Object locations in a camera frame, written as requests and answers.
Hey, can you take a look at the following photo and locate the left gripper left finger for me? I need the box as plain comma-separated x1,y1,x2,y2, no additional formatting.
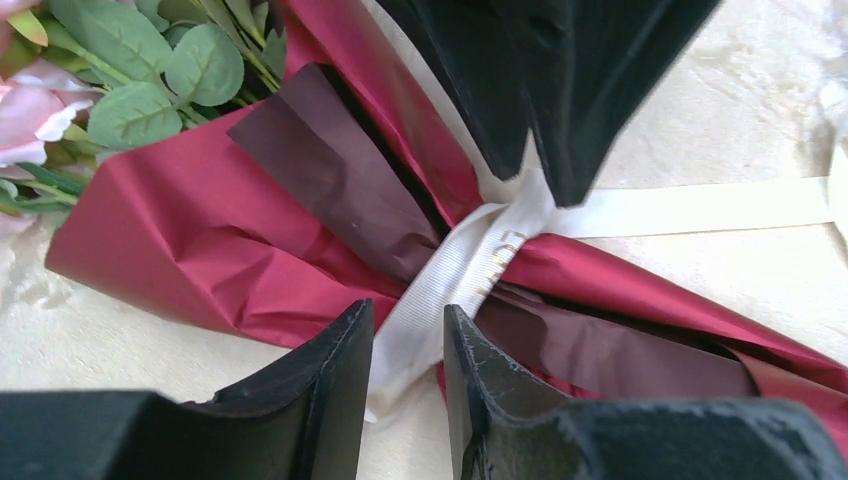
1,300,375,479

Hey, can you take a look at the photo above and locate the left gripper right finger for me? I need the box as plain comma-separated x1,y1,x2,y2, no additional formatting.
444,305,847,480

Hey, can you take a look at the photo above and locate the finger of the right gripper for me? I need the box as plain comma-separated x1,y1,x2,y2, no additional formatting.
378,0,528,181
492,1,718,207

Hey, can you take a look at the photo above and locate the cream printed ribbon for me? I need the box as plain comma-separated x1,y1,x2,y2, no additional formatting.
365,131,847,423

